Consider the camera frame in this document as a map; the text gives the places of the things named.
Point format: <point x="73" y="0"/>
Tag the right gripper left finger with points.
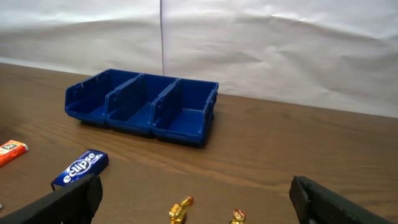
<point x="62" y="205"/>

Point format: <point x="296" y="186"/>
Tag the gold candy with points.
<point x="238" y="217"/>
<point x="178" y="213"/>

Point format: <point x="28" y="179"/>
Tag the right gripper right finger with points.
<point x="323" y="208"/>

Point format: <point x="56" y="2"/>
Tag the orange candy box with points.
<point x="11" y="152"/>

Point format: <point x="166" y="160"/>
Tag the blue tray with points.
<point x="183" y="121"/>

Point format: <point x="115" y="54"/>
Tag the blue candy pack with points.
<point x="81" y="166"/>

